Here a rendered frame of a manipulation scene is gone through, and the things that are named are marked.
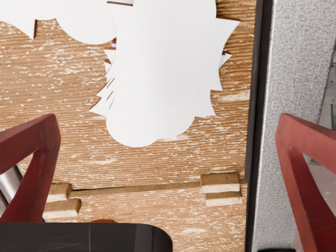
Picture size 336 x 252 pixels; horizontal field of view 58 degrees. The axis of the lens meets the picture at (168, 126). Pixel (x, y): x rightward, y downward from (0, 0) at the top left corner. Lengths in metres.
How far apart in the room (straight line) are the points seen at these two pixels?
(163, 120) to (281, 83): 0.18
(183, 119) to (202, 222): 0.26
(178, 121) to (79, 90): 0.14
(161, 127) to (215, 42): 0.12
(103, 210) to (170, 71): 0.31
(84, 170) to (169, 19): 0.29
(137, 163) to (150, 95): 0.17
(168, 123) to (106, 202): 0.23
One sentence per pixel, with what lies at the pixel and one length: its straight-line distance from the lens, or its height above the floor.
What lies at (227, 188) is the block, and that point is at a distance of 0.47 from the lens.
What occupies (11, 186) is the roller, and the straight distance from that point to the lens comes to 0.59.
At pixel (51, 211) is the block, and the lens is 0.54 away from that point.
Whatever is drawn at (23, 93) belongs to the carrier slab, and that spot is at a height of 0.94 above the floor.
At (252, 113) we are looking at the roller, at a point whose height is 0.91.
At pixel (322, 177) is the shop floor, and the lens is 1.99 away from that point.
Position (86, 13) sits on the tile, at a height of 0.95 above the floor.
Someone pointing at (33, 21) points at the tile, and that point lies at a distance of 0.39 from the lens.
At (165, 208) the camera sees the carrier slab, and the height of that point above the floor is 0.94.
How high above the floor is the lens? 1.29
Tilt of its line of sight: 56 degrees down
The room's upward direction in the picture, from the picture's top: 180 degrees counter-clockwise
